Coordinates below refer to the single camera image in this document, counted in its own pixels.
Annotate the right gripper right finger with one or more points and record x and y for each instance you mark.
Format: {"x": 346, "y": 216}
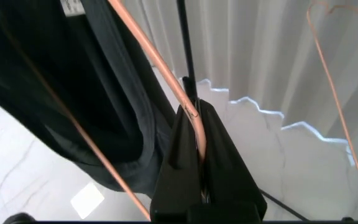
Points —
{"x": 228, "y": 174}

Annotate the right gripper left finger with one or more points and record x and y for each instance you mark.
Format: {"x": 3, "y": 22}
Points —
{"x": 179, "y": 174}

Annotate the pink clothes hanger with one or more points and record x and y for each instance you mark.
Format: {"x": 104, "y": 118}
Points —
{"x": 163, "y": 70}
{"x": 331, "y": 84}

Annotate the dark grey t-shirt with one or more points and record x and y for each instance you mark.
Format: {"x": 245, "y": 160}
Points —
{"x": 73, "y": 77}

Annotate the black clothes rack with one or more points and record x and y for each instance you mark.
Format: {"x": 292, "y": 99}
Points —
{"x": 186, "y": 46}

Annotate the white curtain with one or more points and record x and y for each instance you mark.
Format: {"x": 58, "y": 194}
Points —
{"x": 259, "y": 46}

